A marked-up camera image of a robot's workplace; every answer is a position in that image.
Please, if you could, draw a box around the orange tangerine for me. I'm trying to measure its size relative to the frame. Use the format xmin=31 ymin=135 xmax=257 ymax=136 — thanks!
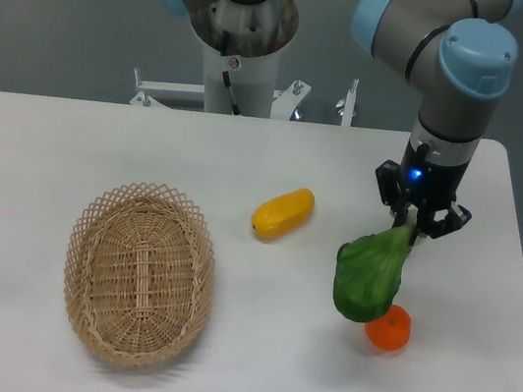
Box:
xmin=364 ymin=305 xmax=412 ymax=352

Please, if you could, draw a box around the black cable on pedestal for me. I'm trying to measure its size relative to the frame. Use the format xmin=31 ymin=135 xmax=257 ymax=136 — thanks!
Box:
xmin=209 ymin=29 xmax=255 ymax=117

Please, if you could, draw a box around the green bok choy vegetable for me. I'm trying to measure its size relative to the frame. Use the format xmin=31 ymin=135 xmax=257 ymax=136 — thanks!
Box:
xmin=332 ymin=220 xmax=416 ymax=323

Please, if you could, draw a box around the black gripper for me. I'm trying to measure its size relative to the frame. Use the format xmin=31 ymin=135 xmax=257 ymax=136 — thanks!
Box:
xmin=375 ymin=130 xmax=473 ymax=242

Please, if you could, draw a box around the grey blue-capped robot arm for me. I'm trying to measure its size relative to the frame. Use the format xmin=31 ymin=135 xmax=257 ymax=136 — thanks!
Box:
xmin=158 ymin=0 xmax=523 ymax=238

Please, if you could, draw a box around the yellow mango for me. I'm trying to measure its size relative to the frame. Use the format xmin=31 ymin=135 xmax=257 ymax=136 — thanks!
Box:
xmin=251 ymin=188 xmax=316 ymax=241

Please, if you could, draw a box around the woven wicker basket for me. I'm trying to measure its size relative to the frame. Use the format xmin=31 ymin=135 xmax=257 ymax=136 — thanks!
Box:
xmin=63 ymin=182 xmax=215 ymax=367

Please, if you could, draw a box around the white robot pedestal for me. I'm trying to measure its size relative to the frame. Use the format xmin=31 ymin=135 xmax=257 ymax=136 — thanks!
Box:
xmin=126 ymin=0 xmax=377 ymax=140

